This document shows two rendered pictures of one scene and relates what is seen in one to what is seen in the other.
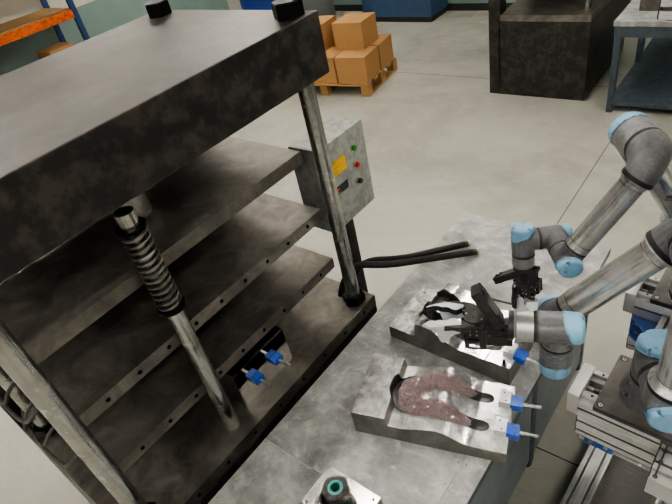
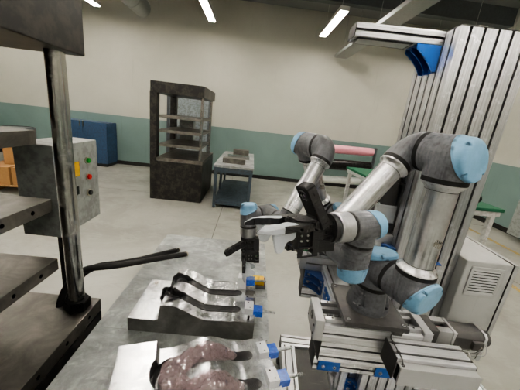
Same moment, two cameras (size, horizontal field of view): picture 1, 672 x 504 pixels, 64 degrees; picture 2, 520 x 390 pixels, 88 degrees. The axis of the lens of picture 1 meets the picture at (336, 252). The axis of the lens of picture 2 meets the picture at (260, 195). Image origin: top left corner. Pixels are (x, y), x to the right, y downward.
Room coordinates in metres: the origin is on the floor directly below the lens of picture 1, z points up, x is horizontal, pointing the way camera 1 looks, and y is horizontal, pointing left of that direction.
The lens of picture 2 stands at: (0.60, 0.20, 1.67)
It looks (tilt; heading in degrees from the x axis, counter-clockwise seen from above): 16 degrees down; 312
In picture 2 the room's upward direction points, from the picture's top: 7 degrees clockwise
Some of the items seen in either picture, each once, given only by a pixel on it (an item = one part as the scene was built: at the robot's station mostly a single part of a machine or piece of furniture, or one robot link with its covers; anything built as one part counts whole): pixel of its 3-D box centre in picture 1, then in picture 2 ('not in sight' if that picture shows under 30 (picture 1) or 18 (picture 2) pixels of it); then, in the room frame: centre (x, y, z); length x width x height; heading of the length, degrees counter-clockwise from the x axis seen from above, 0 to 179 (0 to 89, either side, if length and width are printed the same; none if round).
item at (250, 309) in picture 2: (523, 357); (259, 311); (1.19, -0.55, 0.89); 0.13 x 0.05 x 0.05; 44
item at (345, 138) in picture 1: (354, 267); (72, 282); (2.08, -0.07, 0.73); 0.30 x 0.22 x 1.47; 134
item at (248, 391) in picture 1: (222, 344); not in sight; (1.63, 0.55, 0.87); 0.50 x 0.27 x 0.17; 44
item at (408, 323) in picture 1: (461, 324); (198, 300); (1.43, -0.40, 0.87); 0.50 x 0.26 x 0.14; 44
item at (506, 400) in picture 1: (520, 404); (273, 350); (1.04, -0.47, 0.85); 0.13 x 0.05 x 0.05; 61
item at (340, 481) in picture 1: (336, 490); not in sight; (0.88, 0.17, 0.89); 0.08 x 0.08 x 0.04
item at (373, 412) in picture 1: (434, 403); (200, 380); (1.12, -0.20, 0.85); 0.50 x 0.26 x 0.11; 61
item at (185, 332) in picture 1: (204, 369); not in sight; (1.29, 0.52, 1.10); 0.05 x 0.05 x 1.30
